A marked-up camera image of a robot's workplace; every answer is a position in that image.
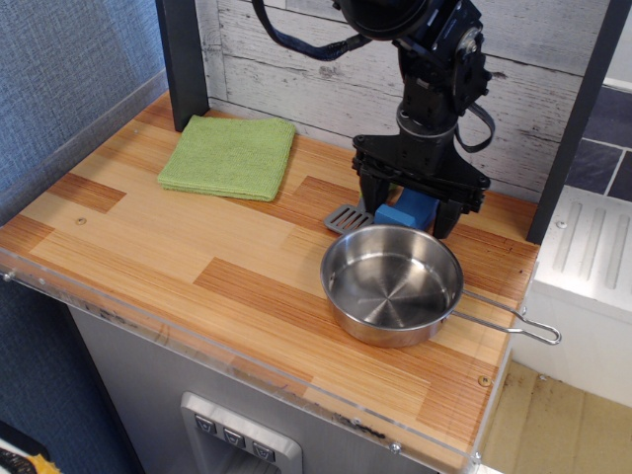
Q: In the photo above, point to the dark right post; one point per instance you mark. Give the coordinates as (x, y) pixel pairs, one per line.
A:
(605, 45)

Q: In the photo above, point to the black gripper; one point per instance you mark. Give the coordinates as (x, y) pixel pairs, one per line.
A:
(429, 165)

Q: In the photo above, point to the clear acrylic edge guard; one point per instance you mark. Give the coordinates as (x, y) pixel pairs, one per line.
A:
(277, 334)

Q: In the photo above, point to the green folded cloth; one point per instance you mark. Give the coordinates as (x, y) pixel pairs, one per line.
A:
(230, 157)

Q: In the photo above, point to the grey spatula green handle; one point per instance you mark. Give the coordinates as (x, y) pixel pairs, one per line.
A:
(348, 218)

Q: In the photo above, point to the dark left post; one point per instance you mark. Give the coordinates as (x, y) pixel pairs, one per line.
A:
(179, 32)

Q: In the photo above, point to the white ridged appliance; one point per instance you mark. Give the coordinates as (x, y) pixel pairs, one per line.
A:
(581, 285)

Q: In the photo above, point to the silver button panel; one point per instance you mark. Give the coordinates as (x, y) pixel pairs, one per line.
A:
(226, 442)

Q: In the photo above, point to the yellow black object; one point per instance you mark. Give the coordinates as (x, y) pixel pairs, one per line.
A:
(23, 457)

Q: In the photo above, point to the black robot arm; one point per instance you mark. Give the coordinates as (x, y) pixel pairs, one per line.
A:
(442, 65)

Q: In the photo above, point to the steel pot with wire handle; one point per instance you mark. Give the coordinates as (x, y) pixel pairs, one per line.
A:
(392, 287)

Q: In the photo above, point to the blue block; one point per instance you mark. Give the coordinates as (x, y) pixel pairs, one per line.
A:
(412, 209)

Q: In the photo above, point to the dark post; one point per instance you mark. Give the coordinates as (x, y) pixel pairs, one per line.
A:
(605, 45)
(179, 32)

